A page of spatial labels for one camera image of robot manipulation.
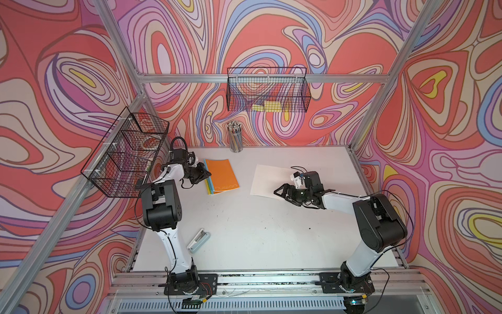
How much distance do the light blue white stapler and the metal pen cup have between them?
0.52 m

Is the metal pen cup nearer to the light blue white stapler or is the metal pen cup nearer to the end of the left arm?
the end of the left arm

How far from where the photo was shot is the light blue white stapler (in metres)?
0.82

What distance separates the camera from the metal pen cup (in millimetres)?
1073
